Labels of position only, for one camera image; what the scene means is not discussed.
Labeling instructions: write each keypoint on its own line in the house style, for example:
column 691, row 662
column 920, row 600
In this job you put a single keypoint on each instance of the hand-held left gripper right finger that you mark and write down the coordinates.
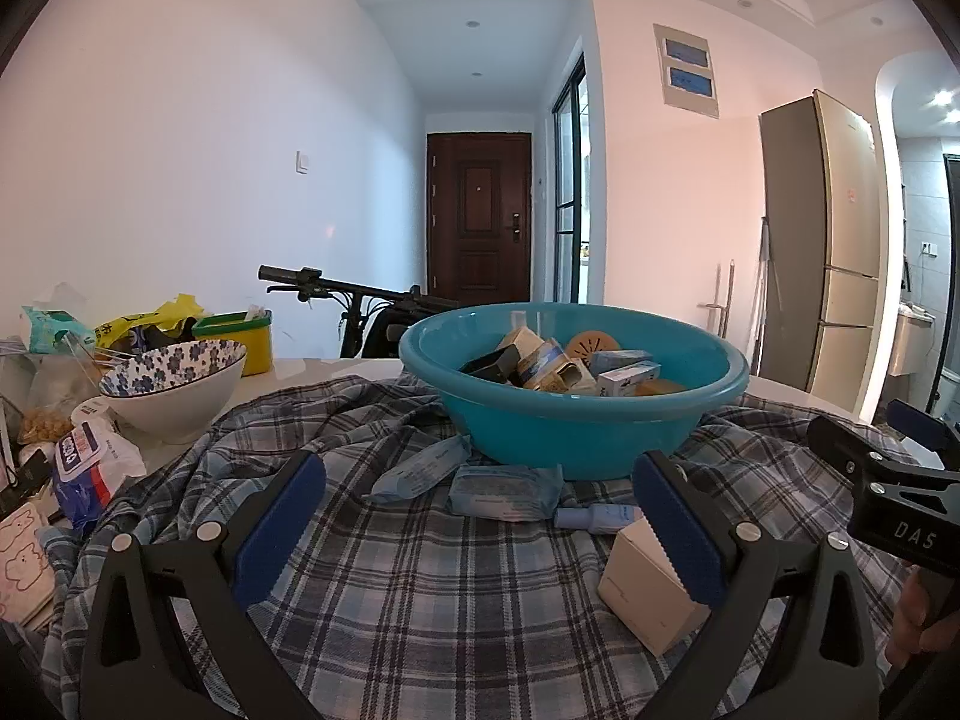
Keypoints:
column 679, row 532

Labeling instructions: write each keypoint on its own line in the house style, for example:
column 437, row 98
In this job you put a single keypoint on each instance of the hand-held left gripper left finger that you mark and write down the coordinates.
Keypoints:
column 281, row 532

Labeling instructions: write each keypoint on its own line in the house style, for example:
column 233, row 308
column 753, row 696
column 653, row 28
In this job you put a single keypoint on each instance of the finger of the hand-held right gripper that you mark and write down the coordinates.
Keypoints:
column 926, row 431
column 844, row 442

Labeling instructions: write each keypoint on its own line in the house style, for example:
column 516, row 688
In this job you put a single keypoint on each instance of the white cardboard box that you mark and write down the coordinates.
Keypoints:
column 637, row 585

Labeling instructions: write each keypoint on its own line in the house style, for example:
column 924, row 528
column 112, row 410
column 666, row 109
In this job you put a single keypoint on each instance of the teal plastic basin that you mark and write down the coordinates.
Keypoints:
column 570, row 427

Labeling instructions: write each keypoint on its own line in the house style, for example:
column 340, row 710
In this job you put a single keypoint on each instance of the person's right hand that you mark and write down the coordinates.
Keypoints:
column 915, row 619

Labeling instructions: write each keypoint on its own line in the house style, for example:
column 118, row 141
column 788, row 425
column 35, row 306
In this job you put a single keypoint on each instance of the small blue bottle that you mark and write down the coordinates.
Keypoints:
column 600, row 517

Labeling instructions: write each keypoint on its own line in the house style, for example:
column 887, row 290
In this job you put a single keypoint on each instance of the white kitchen cabinet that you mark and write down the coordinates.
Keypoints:
column 915, row 337

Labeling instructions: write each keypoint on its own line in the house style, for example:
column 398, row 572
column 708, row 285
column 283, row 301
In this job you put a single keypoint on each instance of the orange sponge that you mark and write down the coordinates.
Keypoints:
column 660, row 388

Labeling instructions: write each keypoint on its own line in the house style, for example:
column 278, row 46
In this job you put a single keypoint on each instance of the light blue wipes packet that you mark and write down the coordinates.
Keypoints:
column 502, row 495
column 420, row 472

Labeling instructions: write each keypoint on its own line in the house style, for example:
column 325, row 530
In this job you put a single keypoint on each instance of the blue and white box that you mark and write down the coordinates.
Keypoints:
column 626, row 381

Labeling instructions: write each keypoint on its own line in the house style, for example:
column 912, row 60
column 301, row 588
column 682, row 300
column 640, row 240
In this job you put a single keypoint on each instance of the blue floral ceramic bowl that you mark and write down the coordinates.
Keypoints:
column 176, row 397

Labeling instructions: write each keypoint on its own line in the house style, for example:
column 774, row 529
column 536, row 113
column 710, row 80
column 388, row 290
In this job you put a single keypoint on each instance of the light blue box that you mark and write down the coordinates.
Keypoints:
column 622, row 358

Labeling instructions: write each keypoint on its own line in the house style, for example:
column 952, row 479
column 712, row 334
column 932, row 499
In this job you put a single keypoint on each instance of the wooden floor rack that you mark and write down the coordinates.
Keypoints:
column 724, row 300

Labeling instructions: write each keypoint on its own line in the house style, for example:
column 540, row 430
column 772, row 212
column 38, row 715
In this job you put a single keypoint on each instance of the blue plaid cloth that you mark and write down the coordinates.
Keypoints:
column 450, row 615

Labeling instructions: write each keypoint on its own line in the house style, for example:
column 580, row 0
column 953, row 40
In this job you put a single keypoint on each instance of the beige refrigerator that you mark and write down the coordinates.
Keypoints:
column 817, row 255

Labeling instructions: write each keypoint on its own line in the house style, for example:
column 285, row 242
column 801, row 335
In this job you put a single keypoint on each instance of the yellow container with green lid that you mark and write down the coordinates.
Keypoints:
column 240, row 345

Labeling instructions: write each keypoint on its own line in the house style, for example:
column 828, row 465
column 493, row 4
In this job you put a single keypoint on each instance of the orange round disc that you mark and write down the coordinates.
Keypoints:
column 592, row 345

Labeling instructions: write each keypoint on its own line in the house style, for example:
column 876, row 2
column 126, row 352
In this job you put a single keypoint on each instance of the blue and yellow box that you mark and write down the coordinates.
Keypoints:
column 547, row 367

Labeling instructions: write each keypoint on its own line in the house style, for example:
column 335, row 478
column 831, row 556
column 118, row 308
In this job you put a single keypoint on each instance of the beige small box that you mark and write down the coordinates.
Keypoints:
column 519, row 341

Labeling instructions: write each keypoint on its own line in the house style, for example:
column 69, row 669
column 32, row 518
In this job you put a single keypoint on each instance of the black small box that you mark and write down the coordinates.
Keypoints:
column 491, row 367

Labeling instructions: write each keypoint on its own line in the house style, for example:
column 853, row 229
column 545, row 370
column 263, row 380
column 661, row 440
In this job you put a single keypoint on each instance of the yellow plastic bag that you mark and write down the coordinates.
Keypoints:
column 142, row 322

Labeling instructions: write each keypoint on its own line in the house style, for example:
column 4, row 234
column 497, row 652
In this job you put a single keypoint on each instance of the black bicycle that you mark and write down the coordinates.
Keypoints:
column 300, row 276

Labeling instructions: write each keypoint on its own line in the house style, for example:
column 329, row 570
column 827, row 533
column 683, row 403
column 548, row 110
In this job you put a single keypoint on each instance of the pink bear notebook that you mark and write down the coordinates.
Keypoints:
column 22, row 555

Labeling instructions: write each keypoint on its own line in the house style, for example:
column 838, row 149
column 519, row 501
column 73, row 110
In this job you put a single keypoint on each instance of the clear snack bag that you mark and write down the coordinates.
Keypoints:
column 45, row 424

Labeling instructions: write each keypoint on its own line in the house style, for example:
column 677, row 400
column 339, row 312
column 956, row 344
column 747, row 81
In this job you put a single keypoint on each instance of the teal tissue pack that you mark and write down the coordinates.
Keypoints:
column 56, row 330

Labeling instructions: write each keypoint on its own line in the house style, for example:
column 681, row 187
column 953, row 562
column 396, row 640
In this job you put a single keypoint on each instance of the black framed glass door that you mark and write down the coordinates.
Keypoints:
column 570, row 187

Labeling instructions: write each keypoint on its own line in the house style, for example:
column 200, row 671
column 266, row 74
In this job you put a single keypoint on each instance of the dark brown entrance door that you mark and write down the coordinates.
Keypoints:
column 480, row 217

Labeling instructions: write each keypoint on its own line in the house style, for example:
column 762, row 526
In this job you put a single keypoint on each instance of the white light switch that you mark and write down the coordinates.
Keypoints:
column 302, row 162

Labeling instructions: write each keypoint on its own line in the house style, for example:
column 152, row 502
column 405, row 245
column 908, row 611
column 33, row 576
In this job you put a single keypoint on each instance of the wall electrical panel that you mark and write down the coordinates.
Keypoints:
column 686, row 71

